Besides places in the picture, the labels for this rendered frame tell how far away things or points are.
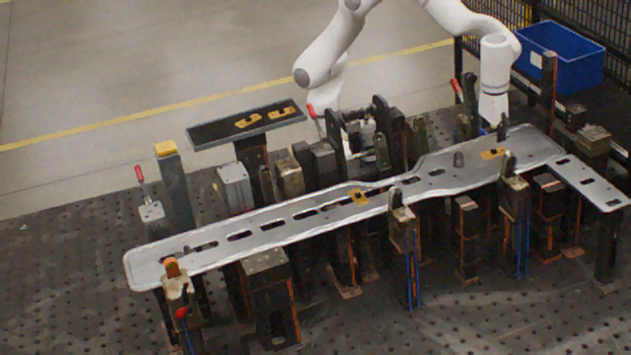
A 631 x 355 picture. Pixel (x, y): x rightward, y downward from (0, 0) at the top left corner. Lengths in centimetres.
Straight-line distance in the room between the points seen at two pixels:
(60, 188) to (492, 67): 295
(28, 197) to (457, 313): 292
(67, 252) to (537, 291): 161
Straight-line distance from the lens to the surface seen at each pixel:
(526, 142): 260
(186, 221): 261
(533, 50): 288
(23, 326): 272
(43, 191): 471
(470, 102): 259
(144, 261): 230
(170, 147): 247
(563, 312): 244
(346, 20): 254
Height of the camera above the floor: 240
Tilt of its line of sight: 34 degrees down
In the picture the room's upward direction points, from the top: 8 degrees counter-clockwise
